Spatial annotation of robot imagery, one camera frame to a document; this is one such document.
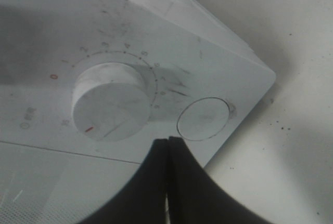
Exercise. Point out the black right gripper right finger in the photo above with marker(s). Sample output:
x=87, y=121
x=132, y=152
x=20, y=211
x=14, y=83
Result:
x=193, y=197

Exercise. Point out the white microwave oven body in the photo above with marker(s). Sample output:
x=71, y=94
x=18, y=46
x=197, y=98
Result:
x=182, y=52

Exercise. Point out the white microwave door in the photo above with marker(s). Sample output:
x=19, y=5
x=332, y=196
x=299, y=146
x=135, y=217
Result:
x=44, y=186

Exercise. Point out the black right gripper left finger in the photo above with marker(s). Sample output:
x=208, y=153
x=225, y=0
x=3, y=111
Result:
x=142, y=199

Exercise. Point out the white timer knob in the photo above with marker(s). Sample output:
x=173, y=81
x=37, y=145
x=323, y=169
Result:
x=110, y=102

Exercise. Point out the round white door button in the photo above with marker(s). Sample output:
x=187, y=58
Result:
x=203, y=119

